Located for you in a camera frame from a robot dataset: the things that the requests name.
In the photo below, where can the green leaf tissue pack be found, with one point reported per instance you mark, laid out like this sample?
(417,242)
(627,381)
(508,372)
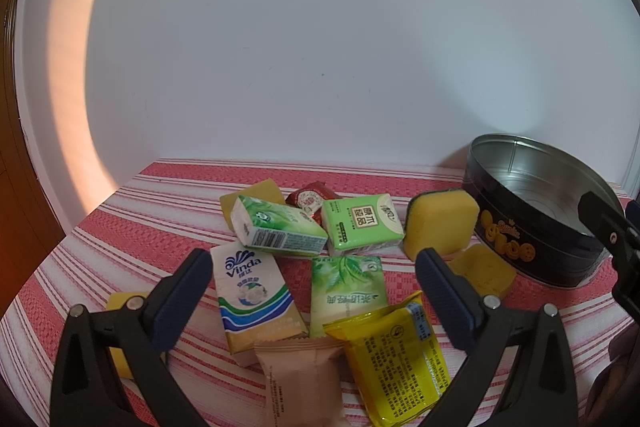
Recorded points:
(345,287)

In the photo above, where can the yellow snack packet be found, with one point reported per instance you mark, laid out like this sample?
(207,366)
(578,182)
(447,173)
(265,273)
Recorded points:
(395,357)

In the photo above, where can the green barcode tissue pack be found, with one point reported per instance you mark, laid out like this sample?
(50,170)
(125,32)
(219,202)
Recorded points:
(280,227)

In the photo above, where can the beige snack packet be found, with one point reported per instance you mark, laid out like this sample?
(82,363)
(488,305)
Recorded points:
(300,387)

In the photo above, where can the red striped tablecloth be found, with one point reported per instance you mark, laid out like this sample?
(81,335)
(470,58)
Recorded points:
(150,187)

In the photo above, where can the yellow sponge with dark backing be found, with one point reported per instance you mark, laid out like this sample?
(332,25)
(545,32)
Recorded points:
(440,222)

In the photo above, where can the white and blue tissue pack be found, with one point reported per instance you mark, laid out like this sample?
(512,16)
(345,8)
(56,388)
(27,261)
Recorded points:
(250,302)

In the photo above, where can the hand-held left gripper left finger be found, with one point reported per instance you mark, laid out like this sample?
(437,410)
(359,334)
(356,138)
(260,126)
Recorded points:
(180,307)

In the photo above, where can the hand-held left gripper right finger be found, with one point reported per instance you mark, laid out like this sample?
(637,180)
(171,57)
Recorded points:
(445,302)

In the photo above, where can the red snack packet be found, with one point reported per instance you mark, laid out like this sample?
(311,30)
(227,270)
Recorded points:
(310,199)

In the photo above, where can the round black cookie tin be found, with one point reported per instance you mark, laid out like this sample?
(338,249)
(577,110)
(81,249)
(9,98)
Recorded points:
(525,247)

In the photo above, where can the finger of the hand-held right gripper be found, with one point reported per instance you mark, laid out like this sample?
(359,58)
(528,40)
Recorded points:
(607,222)

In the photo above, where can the light green tissue pack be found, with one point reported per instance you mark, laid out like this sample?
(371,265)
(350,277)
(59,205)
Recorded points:
(360,222)

